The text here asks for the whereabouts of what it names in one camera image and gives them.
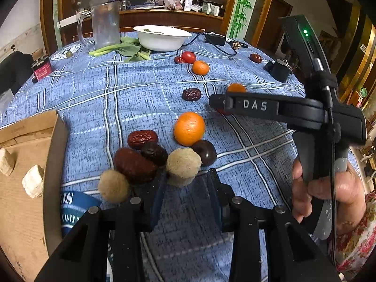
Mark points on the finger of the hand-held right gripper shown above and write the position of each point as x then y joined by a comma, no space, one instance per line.
255,105

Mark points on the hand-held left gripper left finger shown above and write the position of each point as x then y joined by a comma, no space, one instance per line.
155,201

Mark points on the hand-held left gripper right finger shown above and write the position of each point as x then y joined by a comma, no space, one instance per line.
213,201

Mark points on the red tomato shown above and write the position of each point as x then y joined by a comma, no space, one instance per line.
188,56
223,112

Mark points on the large smooth red date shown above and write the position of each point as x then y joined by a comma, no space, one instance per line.
132,164

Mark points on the beige round food chunk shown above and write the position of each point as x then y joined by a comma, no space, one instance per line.
114,186
183,166

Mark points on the large orange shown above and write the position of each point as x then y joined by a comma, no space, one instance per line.
189,128

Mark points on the cardboard box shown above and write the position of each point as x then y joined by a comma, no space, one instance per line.
17,217

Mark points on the person's right forearm floral sleeve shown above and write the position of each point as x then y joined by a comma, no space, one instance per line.
357,246

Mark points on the person's right hand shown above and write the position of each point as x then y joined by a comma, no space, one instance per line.
351,194

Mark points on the small black container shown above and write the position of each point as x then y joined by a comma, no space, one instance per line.
277,71

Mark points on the dark wrinkled date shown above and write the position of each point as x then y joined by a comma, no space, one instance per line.
154,152

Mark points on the dark round smooth date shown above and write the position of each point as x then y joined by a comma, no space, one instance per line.
205,152

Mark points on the small brown trinket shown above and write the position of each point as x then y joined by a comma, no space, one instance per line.
236,45

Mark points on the wrinkled red date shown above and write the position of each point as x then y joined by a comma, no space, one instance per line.
142,139

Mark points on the dark red date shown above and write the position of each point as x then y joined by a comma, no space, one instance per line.
191,94

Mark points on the black power adapter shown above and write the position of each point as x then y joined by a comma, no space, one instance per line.
216,38

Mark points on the small red date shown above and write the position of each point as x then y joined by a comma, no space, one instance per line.
177,60

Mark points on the blue plaid tablecloth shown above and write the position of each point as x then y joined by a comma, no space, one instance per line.
117,108

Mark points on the small white boxes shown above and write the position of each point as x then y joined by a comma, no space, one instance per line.
211,8

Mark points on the white bowl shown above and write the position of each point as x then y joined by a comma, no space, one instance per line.
161,42

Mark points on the wooden counter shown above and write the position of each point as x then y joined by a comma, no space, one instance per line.
176,17

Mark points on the cream food chunk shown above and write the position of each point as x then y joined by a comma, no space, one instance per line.
33,182
6,161

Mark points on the tall white box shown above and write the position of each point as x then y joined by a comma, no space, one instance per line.
189,0

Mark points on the small green leaf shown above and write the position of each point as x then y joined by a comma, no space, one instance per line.
148,30

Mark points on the green leafy vegetable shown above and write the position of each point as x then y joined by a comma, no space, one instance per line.
129,48

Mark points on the clear plastic pitcher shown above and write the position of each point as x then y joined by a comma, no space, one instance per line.
105,26

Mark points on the small red box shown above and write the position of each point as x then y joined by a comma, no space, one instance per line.
42,70

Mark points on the white flat board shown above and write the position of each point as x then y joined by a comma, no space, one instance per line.
70,23

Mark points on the bamboo wall painting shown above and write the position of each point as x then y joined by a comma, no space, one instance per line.
242,6

